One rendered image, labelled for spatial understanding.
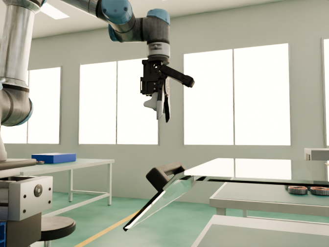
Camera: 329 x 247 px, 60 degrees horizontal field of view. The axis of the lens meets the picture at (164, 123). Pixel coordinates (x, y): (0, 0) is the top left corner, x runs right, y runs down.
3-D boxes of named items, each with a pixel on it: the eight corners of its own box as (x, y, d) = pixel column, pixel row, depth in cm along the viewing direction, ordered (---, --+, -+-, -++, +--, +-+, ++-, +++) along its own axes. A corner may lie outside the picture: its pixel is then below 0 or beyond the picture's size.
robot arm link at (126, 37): (104, 8, 86) (140, 7, 85) (113, 23, 97) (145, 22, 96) (104, 34, 85) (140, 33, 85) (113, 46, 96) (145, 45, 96)
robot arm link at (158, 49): (172, 48, 95) (167, 40, 87) (172, 62, 94) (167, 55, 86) (150, 50, 96) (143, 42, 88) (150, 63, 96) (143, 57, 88)
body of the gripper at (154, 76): (146, 98, 95) (146, 63, 96) (171, 98, 94) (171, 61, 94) (139, 95, 88) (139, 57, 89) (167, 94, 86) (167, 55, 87)
